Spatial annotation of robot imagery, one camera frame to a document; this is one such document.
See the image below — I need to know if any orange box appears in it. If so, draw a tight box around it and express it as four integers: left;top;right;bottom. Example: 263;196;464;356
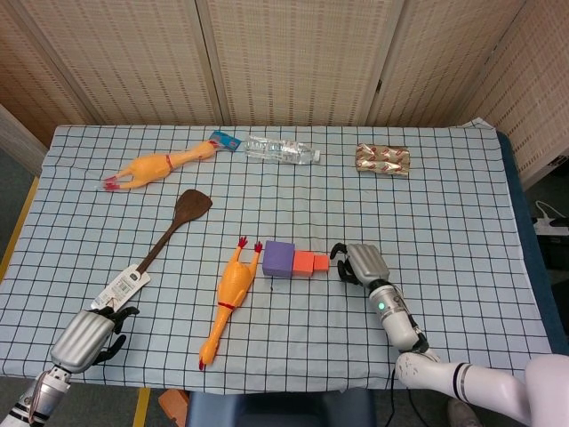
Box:
158;389;190;422

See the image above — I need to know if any dark wooden spatula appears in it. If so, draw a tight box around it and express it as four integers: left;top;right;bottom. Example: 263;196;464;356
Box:
132;189;213;275

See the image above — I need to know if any white power strip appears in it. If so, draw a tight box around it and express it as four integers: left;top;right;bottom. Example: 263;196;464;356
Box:
533;199;569;235

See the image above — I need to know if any blue padded stool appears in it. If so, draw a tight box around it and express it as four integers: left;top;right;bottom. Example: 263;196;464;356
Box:
184;390;373;427

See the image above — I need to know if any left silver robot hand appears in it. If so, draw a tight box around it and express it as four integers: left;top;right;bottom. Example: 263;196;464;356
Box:
49;305;140;374

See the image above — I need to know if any unwrapped yellow rubber chicken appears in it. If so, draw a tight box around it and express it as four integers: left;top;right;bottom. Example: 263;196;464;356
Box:
197;236;264;370

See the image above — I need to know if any bagged yellow rubber chicken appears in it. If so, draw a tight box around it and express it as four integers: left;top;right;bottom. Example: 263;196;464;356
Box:
96;130;244;193

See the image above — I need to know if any clear plastic water bottle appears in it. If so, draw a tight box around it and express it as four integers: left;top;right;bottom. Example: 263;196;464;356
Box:
244;134;322;166

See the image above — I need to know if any white paper spatula tag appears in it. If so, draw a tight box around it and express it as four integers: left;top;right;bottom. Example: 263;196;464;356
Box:
90;262;149;311

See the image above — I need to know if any blue checkered tablecloth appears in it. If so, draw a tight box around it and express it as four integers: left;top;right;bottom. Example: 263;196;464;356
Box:
0;116;557;395

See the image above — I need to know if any gold foil snack packet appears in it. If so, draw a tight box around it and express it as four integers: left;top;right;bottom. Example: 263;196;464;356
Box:
354;142;412;180

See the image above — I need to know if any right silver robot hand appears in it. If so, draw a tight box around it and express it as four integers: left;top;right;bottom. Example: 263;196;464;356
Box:
329;242;390;288

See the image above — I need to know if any large orange foam cube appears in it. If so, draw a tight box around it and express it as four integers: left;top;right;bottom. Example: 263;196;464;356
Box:
292;251;317;279

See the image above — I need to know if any beige woven folding screen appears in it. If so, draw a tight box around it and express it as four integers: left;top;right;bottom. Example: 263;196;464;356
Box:
0;0;569;188

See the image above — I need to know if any blue padded table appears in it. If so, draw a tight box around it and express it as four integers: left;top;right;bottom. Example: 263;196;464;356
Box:
495;131;569;343

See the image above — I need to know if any large purple foam cube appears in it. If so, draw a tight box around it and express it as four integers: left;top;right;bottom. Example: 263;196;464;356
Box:
262;240;297;279

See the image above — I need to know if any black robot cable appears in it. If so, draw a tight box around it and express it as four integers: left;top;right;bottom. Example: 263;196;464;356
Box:
389;367;426;427

